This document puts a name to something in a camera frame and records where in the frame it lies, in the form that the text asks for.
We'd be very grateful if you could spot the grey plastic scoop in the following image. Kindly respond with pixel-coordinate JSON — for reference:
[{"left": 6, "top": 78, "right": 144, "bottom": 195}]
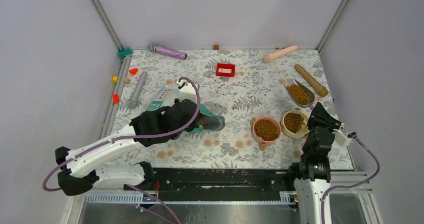
[{"left": 284, "top": 79, "right": 315, "bottom": 110}]

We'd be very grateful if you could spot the green dog food bag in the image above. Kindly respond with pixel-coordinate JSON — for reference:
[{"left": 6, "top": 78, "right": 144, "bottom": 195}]
[{"left": 145, "top": 86, "right": 226, "bottom": 136}]

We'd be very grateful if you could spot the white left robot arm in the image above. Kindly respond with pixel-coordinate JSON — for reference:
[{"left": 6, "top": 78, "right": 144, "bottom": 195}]
[{"left": 48, "top": 77, "right": 200, "bottom": 196}]

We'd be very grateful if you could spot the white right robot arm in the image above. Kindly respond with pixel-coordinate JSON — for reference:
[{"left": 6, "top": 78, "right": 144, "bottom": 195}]
[{"left": 286, "top": 102, "right": 357, "bottom": 224}]

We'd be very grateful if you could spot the yellow pet bowl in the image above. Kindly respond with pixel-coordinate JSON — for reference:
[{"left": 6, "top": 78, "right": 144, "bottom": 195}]
[{"left": 281, "top": 110, "right": 309, "bottom": 139}]

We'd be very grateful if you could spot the pink pet bowl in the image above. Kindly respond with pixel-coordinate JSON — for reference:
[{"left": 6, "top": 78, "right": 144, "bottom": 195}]
[{"left": 250, "top": 116, "right": 282, "bottom": 145}]

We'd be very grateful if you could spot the brown kibble in yellow bowl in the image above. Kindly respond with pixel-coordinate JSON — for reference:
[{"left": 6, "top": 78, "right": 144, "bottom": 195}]
[{"left": 283, "top": 113, "right": 305, "bottom": 133}]

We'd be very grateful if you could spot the brown wooden rolling pin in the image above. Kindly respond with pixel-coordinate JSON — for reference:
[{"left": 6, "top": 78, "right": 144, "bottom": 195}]
[{"left": 294, "top": 64, "right": 329, "bottom": 97}]

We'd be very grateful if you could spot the brown kibble in scoop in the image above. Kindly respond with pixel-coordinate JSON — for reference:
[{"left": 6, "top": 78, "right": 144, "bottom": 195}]
[{"left": 287, "top": 84, "right": 309, "bottom": 105}]

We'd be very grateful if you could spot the brown kibble in pink bowl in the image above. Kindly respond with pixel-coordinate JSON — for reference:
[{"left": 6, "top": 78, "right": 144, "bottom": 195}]
[{"left": 253, "top": 119, "right": 280, "bottom": 142}]

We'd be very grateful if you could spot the floral table mat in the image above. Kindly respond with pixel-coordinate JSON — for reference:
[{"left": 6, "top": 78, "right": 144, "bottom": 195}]
[{"left": 109, "top": 49, "right": 328, "bottom": 169}]

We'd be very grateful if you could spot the pink toy stick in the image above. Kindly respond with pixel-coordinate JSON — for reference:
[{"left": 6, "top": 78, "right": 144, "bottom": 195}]
[{"left": 262, "top": 45, "right": 298, "bottom": 63}]

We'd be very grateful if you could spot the red square toy block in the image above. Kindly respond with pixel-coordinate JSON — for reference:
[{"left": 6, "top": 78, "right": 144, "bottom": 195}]
[{"left": 215, "top": 63, "right": 236, "bottom": 77}]

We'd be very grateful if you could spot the purple glitter microphone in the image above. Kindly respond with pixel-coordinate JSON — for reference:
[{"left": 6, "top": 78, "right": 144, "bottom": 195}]
[{"left": 148, "top": 42, "right": 187, "bottom": 60}]

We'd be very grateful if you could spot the grey cylinder tool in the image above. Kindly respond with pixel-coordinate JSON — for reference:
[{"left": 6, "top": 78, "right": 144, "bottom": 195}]
[{"left": 126, "top": 71, "right": 148, "bottom": 110}]

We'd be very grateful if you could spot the orange toy block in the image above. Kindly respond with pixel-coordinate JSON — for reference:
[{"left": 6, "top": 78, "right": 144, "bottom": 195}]
[{"left": 112, "top": 93, "right": 120, "bottom": 104}]

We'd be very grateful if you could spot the teal clip in corner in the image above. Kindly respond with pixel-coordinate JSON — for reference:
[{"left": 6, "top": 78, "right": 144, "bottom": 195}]
[{"left": 117, "top": 47, "right": 132, "bottom": 58}]

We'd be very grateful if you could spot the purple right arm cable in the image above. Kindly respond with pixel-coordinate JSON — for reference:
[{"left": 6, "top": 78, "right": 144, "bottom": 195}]
[{"left": 320, "top": 133, "right": 381, "bottom": 224}]

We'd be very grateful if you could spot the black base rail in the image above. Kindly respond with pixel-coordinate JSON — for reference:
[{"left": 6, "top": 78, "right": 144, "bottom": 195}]
[{"left": 123, "top": 167, "right": 321, "bottom": 203}]

